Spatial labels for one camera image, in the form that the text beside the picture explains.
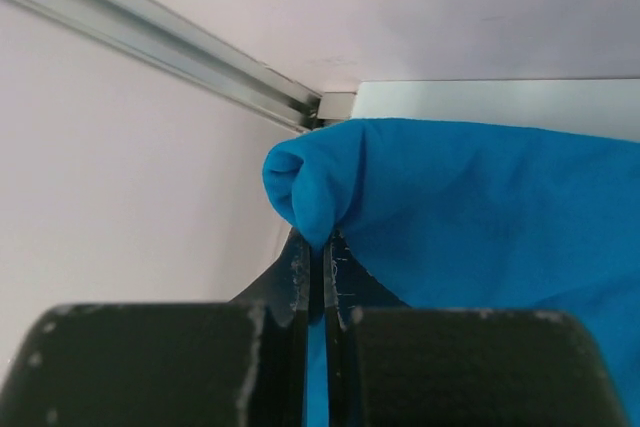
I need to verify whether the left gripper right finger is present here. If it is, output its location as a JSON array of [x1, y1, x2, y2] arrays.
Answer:
[[323, 234, 629, 426]]

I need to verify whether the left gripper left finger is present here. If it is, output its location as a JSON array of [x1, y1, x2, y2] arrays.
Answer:
[[1, 233, 311, 426]]

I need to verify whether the blue t shirt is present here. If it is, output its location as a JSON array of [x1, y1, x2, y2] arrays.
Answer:
[[263, 119, 639, 423]]

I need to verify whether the left aluminium frame post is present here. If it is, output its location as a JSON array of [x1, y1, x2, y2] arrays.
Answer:
[[8, 0, 355, 131]]

